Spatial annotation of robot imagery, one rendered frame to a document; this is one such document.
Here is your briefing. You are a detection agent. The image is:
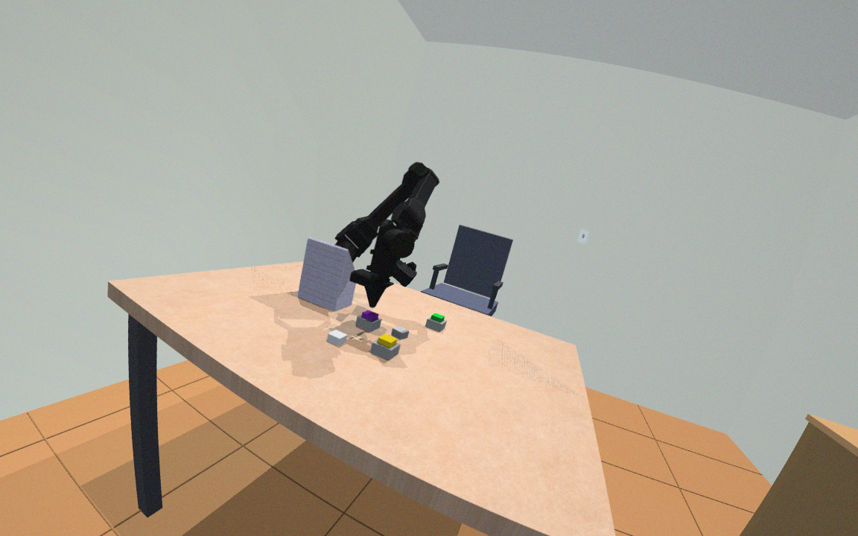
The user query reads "yellow button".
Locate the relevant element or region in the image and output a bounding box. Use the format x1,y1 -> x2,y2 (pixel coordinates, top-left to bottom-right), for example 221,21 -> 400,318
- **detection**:
371,334 -> 401,360

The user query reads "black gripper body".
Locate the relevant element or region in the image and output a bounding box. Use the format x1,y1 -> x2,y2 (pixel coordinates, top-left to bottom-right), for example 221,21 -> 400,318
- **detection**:
349,246 -> 397,289

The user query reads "green button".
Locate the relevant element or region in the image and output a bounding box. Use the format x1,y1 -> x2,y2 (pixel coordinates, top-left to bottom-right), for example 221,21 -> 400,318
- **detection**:
425,313 -> 447,332

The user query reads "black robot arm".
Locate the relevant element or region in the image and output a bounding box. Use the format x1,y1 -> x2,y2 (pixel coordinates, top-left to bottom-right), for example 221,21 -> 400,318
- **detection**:
335,162 -> 439,287

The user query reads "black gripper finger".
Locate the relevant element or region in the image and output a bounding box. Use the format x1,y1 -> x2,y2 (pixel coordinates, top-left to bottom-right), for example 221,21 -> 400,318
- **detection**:
365,285 -> 386,307
375,282 -> 394,307

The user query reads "purple button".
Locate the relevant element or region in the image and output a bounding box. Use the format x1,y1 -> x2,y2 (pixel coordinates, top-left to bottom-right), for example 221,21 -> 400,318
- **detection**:
355,310 -> 382,333

